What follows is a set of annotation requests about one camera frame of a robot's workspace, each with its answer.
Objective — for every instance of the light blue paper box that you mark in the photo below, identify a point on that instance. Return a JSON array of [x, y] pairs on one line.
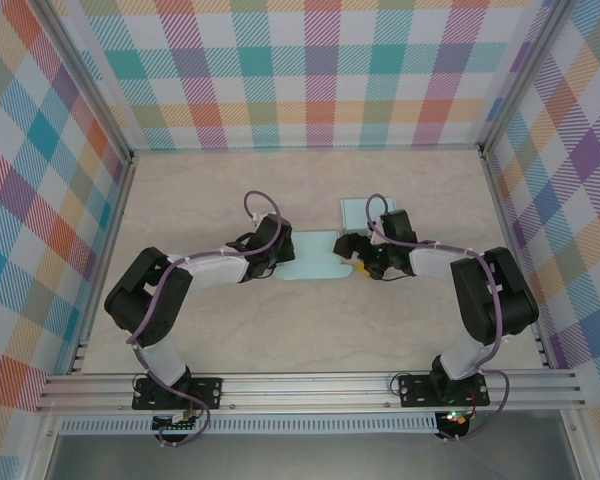
[[355, 215], [312, 255]]

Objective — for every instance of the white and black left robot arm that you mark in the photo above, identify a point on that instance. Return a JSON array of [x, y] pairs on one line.
[[215, 275]]

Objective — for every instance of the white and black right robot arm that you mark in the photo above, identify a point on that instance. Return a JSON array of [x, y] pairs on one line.
[[432, 262]]

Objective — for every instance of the small controller board with LEDs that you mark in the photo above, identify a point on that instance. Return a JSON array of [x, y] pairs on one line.
[[455, 419]]

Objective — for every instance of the grey metal base panel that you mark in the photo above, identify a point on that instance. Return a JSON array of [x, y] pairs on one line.
[[305, 457]]

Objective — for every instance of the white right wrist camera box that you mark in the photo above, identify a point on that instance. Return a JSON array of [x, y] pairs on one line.
[[375, 222]]

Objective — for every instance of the aluminium side rail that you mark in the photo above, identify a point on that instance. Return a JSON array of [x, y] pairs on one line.
[[498, 200], [121, 200]]

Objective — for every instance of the aluminium mounting rail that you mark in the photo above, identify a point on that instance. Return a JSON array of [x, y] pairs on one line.
[[305, 390]]

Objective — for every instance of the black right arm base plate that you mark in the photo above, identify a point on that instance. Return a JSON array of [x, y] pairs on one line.
[[415, 392]]

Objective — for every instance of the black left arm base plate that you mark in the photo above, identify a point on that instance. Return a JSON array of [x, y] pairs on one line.
[[217, 387]]

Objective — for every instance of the aluminium frame post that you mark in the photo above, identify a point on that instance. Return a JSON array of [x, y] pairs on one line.
[[522, 75], [87, 75]]

